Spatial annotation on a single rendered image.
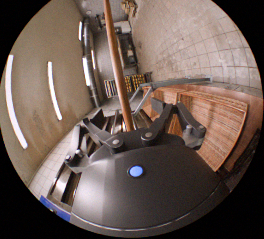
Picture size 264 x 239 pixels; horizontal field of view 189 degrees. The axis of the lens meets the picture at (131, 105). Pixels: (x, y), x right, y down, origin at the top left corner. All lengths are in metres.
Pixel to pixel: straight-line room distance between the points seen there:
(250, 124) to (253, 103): 0.11
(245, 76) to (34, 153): 2.66
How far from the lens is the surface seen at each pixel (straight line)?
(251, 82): 1.19
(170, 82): 0.76
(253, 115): 0.63
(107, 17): 0.40
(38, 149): 1.54
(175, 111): 0.15
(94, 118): 0.16
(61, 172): 1.12
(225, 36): 1.30
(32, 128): 1.51
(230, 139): 0.72
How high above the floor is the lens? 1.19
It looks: 3 degrees down
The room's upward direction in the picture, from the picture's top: 103 degrees counter-clockwise
